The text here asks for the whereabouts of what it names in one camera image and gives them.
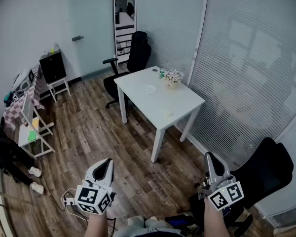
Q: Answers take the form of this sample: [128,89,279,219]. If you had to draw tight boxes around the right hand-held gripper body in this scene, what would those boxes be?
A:
[197,174,245,211]

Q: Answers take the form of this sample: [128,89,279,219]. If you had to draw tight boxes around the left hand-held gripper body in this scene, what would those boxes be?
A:
[75,179,116,216]

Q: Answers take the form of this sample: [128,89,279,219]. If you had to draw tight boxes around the white plate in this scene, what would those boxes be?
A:
[141,84,157,95]

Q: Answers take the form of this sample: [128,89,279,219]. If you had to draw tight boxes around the person's left forearm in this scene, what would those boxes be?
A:
[83,212,109,237]

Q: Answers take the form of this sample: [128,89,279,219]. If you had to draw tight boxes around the person's right forearm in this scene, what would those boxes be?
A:
[203,197,230,237]

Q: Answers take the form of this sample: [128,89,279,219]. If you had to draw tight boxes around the black device with blue screen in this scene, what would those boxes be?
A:
[164,215,195,228]

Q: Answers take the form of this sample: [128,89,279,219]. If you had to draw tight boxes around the person's legs in grey trousers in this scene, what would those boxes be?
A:
[113,215,183,237]

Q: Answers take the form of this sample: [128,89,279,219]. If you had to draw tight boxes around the white table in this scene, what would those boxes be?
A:
[113,65,206,163]

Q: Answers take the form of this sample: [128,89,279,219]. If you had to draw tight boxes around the white folding rack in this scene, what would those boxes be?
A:
[18,92,56,160]

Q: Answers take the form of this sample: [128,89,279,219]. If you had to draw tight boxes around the white stool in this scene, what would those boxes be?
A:
[46,77,72,103]

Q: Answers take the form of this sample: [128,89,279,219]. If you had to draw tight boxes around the checkered tablecloth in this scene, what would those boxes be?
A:
[2,64,45,130]

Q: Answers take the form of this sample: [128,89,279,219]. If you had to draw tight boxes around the pink flower bouquet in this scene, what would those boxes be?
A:
[160,68,185,89]

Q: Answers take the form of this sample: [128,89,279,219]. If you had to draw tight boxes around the teal device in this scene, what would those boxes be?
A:
[3,91,19,107]

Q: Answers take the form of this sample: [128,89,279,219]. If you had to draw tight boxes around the black mini fridge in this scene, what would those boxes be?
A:
[39,49,67,85]

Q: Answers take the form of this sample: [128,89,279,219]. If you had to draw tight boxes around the white countertop appliance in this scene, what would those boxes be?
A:
[11,68,35,92]

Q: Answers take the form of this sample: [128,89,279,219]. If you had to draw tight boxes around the black office chair with headrest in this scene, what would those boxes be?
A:
[102,30,152,109]

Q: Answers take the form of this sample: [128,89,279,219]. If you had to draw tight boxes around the white cable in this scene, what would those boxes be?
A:
[61,188,89,222]

